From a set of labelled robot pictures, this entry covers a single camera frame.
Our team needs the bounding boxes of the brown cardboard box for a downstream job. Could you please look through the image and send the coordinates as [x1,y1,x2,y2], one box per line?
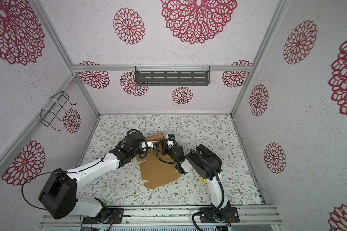
[136,150,180,189]

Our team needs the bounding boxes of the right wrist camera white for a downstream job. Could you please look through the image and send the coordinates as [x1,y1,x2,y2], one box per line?
[166,133,177,149]

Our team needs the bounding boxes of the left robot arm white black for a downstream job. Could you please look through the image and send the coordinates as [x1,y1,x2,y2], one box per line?
[39,133,157,223]

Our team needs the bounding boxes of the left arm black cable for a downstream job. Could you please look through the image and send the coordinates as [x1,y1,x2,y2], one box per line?
[21,171,76,211]

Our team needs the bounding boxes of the aluminium front rail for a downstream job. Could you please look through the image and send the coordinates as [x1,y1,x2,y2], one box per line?
[39,205,282,227]

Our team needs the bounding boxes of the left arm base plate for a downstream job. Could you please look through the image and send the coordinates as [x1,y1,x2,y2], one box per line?
[82,208,124,224]

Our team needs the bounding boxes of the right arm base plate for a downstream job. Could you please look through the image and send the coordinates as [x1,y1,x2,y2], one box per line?
[200,207,240,223]

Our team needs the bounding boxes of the dark metal wall shelf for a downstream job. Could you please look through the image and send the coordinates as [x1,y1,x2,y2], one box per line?
[135,66,211,87]

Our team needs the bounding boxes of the black wire wall rack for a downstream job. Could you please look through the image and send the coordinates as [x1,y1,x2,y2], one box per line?
[39,91,77,131]

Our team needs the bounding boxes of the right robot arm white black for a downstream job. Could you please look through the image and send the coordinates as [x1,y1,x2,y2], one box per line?
[155,138,231,221]

